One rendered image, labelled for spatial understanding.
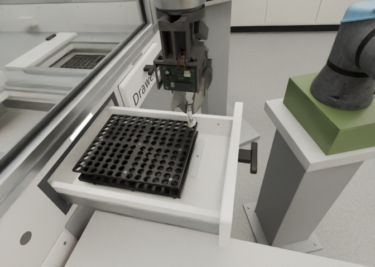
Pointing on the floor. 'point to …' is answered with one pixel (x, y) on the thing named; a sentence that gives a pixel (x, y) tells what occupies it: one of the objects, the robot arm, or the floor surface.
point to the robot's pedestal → (298, 184)
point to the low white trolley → (176, 248)
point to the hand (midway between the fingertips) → (190, 105)
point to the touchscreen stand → (221, 67)
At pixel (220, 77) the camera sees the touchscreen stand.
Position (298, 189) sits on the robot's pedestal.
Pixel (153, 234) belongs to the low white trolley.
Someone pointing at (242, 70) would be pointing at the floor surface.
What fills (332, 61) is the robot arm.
